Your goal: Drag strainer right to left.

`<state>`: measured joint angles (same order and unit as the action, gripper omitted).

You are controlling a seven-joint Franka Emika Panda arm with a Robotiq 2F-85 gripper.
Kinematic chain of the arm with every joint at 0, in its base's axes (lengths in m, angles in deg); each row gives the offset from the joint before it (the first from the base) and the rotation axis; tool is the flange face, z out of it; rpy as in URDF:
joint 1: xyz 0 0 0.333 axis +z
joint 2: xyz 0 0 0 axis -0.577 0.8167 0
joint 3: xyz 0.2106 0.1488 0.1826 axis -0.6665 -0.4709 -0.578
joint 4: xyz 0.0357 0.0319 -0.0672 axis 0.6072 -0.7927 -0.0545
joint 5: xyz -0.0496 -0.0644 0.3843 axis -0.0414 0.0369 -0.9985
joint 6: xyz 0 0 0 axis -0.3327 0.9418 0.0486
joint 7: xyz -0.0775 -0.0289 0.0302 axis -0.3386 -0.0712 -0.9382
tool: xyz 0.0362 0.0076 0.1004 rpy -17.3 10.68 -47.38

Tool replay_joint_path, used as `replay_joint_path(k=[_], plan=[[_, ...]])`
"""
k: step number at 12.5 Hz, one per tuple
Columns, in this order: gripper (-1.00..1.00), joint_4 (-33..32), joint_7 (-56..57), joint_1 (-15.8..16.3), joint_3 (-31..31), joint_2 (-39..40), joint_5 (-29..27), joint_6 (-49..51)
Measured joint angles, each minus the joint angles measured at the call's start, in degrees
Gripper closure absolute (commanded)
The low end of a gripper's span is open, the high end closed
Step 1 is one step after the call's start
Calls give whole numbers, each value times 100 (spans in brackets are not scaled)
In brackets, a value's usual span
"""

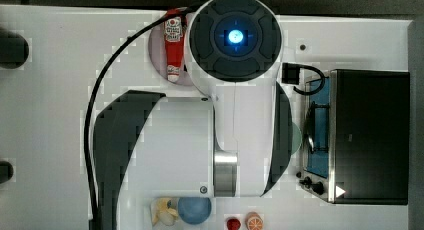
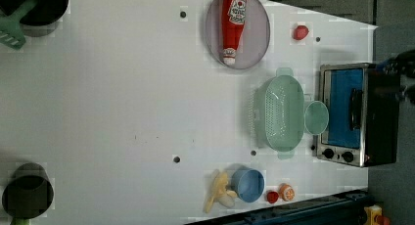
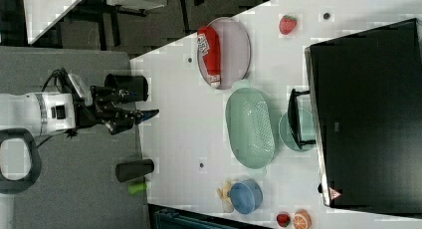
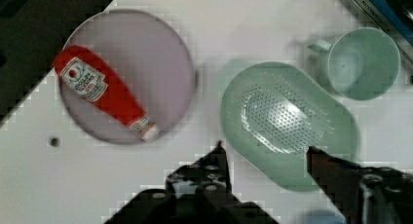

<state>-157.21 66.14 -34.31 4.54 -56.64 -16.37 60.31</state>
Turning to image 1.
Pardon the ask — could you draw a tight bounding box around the green plastic strainer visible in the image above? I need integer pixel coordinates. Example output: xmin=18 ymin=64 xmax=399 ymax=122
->
xmin=291 ymin=123 xmax=302 ymax=155

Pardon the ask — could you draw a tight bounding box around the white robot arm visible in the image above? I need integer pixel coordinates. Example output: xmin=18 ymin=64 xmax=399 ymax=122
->
xmin=85 ymin=0 xmax=292 ymax=230

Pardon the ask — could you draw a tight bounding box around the grey round plate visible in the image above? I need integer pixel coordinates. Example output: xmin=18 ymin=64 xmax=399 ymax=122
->
xmin=148 ymin=25 xmax=193 ymax=86

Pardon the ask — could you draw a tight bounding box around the red ketchup bottle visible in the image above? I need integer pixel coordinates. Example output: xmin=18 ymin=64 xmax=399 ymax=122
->
xmin=163 ymin=9 xmax=187 ymax=83

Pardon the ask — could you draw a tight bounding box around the blue plastic bowl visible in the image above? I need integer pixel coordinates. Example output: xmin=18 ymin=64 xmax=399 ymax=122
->
xmin=177 ymin=197 xmax=212 ymax=225

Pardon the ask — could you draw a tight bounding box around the yellow toy banana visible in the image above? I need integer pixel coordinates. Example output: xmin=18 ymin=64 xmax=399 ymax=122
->
xmin=152 ymin=198 xmax=179 ymax=226

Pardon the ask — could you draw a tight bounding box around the red toy strawberry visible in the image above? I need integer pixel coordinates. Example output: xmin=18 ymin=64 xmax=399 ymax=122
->
xmin=226 ymin=218 xmax=241 ymax=230

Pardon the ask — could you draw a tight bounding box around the toy orange half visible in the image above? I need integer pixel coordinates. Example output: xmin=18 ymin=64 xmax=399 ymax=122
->
xmin=245 ymin=212 xmax=263 ymax=230

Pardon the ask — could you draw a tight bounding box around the black toaster oven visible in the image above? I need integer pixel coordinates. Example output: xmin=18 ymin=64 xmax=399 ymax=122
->
xmin=297 ymin=69 xmax=410 ymax=205

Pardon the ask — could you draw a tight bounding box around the black cylinder cup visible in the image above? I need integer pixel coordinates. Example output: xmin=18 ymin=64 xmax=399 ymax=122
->
xmin=0 ymin=161 xmax=14 ymax=184
xmin=0 ymin=29 xmax=29 ymax=69

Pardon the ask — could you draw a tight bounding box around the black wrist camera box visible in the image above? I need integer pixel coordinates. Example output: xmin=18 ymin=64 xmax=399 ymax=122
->
xmin=281 ymin=63 xmax=300 ymax=85

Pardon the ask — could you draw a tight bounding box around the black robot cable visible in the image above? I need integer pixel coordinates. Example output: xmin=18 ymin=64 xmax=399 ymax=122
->
xmin=83 ymin=5 xmax=201 ymax=230

